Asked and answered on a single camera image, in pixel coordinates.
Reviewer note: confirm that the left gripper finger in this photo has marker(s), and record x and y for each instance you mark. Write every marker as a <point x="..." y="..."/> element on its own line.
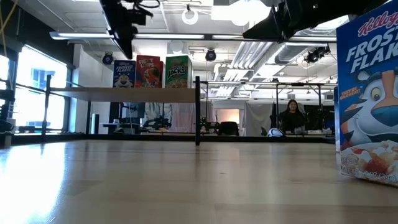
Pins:
<point x="119" y="28"/>

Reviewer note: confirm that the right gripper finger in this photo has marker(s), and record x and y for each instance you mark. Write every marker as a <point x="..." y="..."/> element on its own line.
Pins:
<point x="267" y="29"/>

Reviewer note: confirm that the blue Frosted Flakes cereal box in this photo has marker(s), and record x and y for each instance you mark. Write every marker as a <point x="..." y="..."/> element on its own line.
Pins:
<point x="370" y="109"/>
<point x="124" y="74"/>

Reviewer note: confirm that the red Froot Loops cereal box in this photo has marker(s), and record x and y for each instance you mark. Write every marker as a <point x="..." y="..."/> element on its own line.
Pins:
<point x="147" y="73"/>

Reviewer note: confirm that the green Apple Jacks cereal box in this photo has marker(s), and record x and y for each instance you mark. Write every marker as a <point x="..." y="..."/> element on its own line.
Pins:
<point x="177" y="73"/>

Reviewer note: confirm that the black background robot arm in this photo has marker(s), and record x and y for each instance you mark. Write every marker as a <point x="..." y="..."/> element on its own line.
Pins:
<point x="157" y="123"/>

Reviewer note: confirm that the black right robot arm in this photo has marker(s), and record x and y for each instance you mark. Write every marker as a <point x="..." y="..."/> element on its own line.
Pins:
<point x="342" y="9"/>

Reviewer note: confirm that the long ceiling light bar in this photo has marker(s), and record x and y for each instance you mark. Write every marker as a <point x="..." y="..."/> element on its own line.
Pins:
<point x="81" y="35"/>

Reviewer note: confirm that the white curtain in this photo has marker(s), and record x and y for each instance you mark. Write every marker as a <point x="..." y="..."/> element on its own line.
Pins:
<point x="256" y="119"/>

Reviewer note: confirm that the person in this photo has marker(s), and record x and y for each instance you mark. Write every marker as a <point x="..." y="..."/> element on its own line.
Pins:
<point x="292" y="119"/>

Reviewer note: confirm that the black chair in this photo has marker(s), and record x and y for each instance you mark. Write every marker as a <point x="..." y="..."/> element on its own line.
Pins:
<point x="228" y="129"/>

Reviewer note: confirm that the pink curtain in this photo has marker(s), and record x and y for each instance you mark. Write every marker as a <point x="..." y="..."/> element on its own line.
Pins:
<point x="185" y="118"/>

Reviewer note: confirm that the black background equipment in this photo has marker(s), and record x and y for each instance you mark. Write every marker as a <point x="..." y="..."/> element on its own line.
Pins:
<point x="6" y="124"/>

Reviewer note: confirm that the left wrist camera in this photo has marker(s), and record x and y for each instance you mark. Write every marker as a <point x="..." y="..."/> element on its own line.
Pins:
<point x="138" y="17"/>

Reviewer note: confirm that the round black ceiling camera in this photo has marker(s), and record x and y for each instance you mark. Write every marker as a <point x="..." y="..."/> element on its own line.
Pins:
<point x="210" y="55"/>
<point x="108" y="58"/>

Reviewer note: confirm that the black overhead camera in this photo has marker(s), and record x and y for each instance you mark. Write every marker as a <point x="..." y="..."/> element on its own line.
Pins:
<point x="315" y="55"/>

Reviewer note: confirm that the wooden shelf black metal frame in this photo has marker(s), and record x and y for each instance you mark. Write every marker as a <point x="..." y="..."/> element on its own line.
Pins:
<point x="124" y="95"/>

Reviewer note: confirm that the background black metal frame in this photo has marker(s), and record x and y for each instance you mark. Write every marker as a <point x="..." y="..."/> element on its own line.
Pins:
<point x="277" y="105"/>

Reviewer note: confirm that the black aluminium rig frame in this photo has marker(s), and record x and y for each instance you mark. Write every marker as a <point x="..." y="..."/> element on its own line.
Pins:
<point x="93" y="137"/>

